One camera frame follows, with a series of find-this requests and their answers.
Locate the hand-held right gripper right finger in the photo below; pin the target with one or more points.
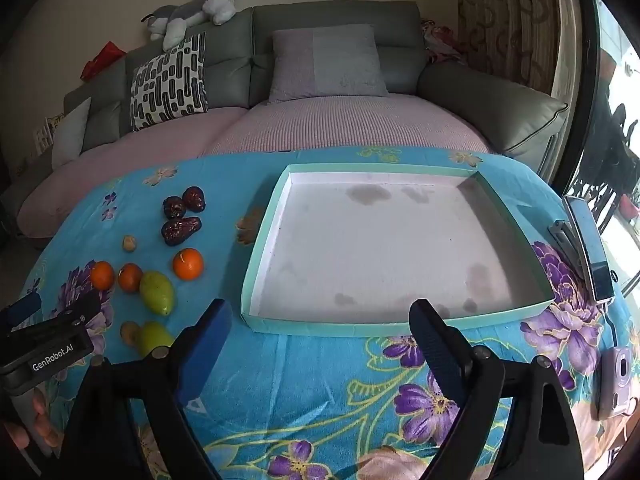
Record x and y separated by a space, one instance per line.
435 345

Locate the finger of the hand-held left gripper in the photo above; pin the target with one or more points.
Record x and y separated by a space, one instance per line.
80 310
22 307

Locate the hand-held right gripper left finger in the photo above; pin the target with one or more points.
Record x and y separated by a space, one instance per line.
207 350

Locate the large orange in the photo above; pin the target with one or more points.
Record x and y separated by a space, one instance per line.
102 275

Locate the brown longan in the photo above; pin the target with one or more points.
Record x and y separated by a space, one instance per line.
130 332
129 243

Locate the round green jujube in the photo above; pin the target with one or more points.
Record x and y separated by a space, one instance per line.
154 337

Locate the small orange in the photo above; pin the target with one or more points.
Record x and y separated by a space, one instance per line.
130 278

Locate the elongated green jujube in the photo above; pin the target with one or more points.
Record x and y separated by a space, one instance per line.
157 292

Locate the orange with stick stem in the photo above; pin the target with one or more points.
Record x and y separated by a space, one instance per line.
188 264

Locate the teal cardboard tray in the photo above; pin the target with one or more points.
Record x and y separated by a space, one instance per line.
375 240

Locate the elongated wrinkled red date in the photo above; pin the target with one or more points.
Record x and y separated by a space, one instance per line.
180 230

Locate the small wrinkled red date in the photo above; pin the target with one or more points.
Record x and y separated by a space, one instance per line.
173 207

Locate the large wrinkled red date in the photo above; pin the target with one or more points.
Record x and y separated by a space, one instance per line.
194 198

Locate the person's left hand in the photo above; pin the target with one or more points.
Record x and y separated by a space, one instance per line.
40 420

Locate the blue floral tablecloth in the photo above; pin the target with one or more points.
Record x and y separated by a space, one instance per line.
310 385

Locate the metal phone stand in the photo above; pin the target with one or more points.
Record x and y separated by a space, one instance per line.
565 242

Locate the white slatted rack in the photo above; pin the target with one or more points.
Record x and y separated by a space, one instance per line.
45 132

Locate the smartphone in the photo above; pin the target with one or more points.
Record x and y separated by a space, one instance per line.
592 250

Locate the pink knit sofa cover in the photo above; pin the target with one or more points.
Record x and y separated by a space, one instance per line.
350 120

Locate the black white patterned pillow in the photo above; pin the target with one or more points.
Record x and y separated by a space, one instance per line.
167 85

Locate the red bag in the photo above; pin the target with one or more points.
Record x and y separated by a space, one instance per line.
102 62

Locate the grey leather sofa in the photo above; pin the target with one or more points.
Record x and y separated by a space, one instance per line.
500 105

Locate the black balcony rack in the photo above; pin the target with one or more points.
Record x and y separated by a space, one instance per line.
615 160

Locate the purple grey pillow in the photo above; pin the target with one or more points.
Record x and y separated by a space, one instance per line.
325 65

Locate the pink floral cloth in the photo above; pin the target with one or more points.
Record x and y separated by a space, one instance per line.
442 42

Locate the grey white plush toy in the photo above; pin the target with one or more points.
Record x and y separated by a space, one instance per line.
190 12

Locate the brown patterned curtain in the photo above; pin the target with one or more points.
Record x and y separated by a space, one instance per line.
505 20

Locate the purple small camera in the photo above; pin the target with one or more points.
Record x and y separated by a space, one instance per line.
617 380

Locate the dark sliding door frame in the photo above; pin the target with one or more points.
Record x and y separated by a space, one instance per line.
580 90

